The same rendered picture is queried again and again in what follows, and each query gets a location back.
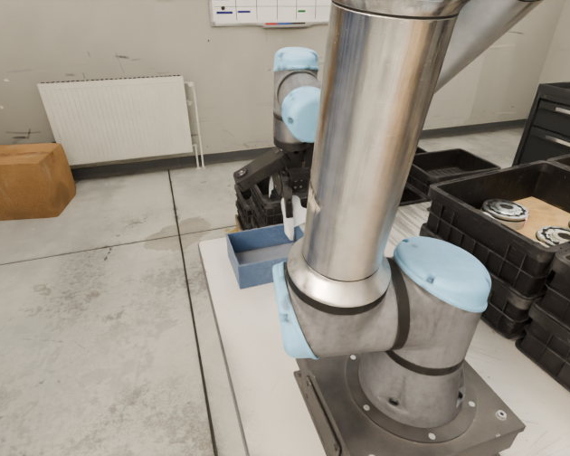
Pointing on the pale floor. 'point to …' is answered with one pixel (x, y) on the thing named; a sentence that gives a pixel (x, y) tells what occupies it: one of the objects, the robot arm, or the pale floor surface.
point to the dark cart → (555, 123)
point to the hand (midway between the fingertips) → (278, 220)
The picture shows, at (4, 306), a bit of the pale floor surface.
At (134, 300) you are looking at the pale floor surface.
